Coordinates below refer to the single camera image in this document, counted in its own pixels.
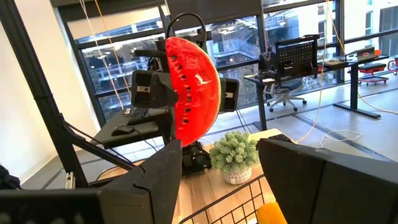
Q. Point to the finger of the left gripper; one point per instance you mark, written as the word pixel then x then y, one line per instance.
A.
pixel 149 93
pixel 229 95

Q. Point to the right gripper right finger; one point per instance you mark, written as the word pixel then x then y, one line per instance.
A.
pixel 326 193

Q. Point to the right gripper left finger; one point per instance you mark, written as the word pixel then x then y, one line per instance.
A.
pixel 124 202

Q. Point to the red watermelon slice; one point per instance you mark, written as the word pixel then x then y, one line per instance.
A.
pixel 196 93

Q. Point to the orange plastic mango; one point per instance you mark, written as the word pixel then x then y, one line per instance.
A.
pixel 270 214

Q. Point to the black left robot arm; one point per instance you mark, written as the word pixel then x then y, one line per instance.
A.
pixel 196 158

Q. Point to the black keyboard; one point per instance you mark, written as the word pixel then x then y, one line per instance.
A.
pixel 138 114

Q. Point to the grey desk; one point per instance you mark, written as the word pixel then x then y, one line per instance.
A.
pixel 146 130

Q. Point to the black computer mouse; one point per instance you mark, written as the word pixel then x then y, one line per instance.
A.
pixel 122 130

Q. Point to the black bag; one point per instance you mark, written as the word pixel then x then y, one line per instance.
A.
pixel 267 61

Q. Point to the white and black office chair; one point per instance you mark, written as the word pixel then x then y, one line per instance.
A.
pixel 284 85

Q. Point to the green potted artificial plant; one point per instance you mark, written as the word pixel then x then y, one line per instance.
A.
pixel 234 152

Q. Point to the black pegboard panel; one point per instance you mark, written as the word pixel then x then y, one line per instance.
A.
pixel 295 56

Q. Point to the black office desk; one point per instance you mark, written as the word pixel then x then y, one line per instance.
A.
pixel 354 87

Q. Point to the red-framed rolling stool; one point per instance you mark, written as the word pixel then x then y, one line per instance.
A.
pixel 371 67
pixel 394 65

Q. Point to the grey laptop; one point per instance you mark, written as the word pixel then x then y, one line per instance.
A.
pixel 365 54

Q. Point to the silver aluminium bracket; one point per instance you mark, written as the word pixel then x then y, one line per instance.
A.
pixel 70 182

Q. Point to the black metal rig frame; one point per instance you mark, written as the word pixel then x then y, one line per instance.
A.
pixel 37 93

